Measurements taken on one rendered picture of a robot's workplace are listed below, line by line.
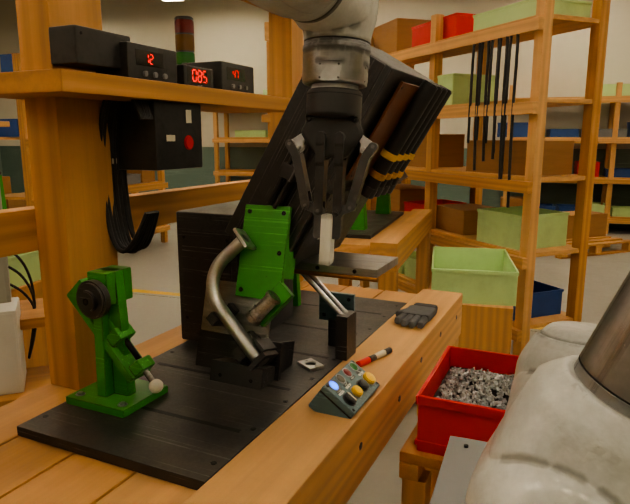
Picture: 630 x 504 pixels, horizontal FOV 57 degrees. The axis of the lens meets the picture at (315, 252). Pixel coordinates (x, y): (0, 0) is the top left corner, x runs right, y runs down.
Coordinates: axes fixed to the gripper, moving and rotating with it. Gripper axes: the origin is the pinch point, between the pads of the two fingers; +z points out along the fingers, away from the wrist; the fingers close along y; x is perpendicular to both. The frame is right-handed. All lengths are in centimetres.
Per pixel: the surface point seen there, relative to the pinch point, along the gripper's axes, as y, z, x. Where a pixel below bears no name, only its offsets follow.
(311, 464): -2.5, 37.9, 8.4
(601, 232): 215, 50, 752
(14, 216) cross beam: -70, 3, 23
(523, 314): 67, 72, 295
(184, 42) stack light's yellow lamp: -55, -42, 68
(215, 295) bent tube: -33, 19, 40
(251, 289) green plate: -25, 17, 43
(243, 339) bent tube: -25, 27, 36
